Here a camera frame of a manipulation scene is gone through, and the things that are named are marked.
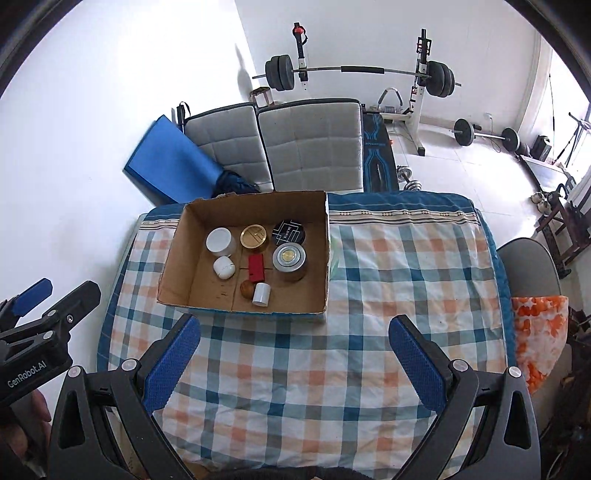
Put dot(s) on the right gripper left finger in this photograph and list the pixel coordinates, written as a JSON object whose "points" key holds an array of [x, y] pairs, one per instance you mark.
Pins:
{"points": [[82, 445]]}

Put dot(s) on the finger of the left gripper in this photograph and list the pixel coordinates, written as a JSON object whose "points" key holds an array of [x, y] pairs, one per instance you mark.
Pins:
{"points": [[72, 308], [20, 305]]}

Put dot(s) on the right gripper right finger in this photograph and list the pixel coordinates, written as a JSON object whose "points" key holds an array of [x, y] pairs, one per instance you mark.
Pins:
{"points": [[506, 444]]}

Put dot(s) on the white oval case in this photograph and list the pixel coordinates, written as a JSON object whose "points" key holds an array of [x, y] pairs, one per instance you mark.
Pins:
{"points": [[224, 268]]}

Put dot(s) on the white round jar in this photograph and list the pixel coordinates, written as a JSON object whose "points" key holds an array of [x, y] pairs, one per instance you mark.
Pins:
{"points": [[220, 242]]}

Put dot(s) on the brown walnut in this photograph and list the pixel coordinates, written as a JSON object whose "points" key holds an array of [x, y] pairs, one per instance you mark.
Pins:
{"points": [[246, 289]]}

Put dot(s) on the white cylinder bottle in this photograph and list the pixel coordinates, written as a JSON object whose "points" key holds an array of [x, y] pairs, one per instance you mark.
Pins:
{"points": [[261, 295]]}

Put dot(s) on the red rectangular box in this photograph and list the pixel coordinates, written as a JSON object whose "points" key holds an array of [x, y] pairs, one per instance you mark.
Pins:
{"points": [[256, 268]]}

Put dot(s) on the gold round tin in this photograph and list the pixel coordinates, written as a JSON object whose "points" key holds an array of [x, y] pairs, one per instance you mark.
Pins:
{"points": [[254, 238]]}

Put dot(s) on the silver round tin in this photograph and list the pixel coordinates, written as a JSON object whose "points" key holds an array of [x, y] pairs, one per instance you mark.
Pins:
{"points": [[290, 262]]}

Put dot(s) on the black round tin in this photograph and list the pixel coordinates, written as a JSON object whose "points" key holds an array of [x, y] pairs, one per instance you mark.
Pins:
{"points": [[288, 231]]}

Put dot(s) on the person's left hand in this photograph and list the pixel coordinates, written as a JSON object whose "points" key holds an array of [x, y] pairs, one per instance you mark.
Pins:
{"points": [[14, 440]]}

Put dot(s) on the orange white patterned cloth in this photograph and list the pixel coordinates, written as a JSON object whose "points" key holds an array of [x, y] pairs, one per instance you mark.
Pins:
{"points": [[541, 329]]}

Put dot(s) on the grey chair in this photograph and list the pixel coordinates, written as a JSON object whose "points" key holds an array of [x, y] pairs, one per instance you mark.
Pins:
{"points": [[531, 272]]}

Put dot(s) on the plaid checkered cloth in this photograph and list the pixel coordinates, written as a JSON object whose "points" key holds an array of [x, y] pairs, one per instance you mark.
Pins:
{"points": [[292, 392]]}

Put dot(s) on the blue yoga mat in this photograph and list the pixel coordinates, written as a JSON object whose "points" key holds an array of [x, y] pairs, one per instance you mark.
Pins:
{"points": [[171, 167]]}

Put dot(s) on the printed cardboard box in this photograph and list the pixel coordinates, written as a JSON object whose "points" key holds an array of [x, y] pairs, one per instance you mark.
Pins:
{"points": [[188, 280]]}

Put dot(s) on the black blue bench pad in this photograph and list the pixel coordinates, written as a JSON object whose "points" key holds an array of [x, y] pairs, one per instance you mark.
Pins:
{"points": [[379, 166]]}

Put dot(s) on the grey cushioned sofa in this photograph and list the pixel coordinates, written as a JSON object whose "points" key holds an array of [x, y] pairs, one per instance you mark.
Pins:
{"points": [[314, 144]]}

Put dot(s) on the small barbell on floor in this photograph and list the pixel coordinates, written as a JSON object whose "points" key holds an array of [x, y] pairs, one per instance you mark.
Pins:
{"points": [[465, 134]]}

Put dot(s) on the white weight bench rack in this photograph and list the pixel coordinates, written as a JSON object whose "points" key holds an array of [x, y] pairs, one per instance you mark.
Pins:
{"points": [[409, 113]]}

